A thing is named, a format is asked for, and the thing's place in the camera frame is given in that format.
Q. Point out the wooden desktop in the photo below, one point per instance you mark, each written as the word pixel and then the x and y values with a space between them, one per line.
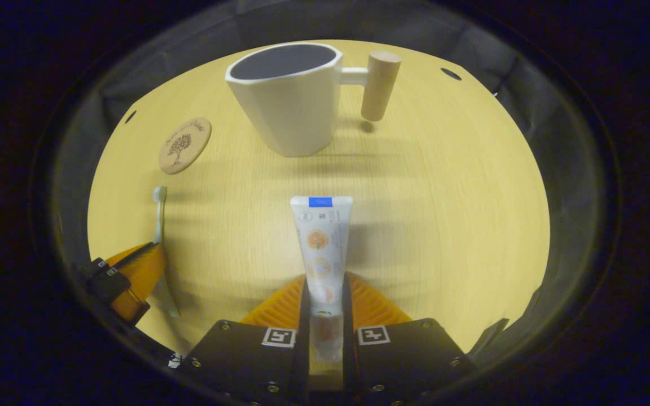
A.
pixel 443 225

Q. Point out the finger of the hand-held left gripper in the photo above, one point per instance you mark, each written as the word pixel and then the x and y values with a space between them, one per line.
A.
pixel 144 276
pixel 133 252

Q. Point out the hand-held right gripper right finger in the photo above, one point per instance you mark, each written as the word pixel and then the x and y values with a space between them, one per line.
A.
pixel 348 349

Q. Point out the white toothbrush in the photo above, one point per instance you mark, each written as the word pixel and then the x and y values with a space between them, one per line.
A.
pixel 159 217

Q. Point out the white toothpaste tube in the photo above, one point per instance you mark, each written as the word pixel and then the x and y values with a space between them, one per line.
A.
pixel 320 254

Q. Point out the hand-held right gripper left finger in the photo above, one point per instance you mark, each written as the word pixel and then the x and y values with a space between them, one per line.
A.
pixel 303 338

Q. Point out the round wooden coaster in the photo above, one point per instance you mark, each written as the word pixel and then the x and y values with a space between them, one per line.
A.
pixel 185 145

